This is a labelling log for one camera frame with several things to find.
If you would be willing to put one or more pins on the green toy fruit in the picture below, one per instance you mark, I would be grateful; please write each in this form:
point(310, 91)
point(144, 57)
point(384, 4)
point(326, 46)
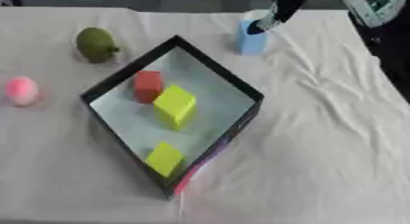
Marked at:
point(95, 44)

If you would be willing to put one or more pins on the pink toy fruit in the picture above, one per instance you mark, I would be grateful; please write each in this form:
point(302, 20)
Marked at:
point(22, 90)

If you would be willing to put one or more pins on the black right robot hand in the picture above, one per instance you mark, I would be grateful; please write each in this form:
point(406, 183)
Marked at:
point(287, 5)

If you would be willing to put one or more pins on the black box with white inside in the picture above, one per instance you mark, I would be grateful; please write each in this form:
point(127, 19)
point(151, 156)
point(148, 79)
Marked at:
point(213, 90)

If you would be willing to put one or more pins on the red block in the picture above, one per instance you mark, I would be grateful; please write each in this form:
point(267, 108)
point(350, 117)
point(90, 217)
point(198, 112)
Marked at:
point(148, 86)

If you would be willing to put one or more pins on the small yellow block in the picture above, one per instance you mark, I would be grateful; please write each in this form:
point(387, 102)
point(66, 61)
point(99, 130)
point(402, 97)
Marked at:
point(164, 159)

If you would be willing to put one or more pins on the large yellow block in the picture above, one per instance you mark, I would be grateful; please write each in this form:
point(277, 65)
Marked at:
point(175, 107)

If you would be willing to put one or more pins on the light blue block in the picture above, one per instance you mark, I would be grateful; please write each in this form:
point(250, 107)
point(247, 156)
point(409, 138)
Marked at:
point(252, 43)

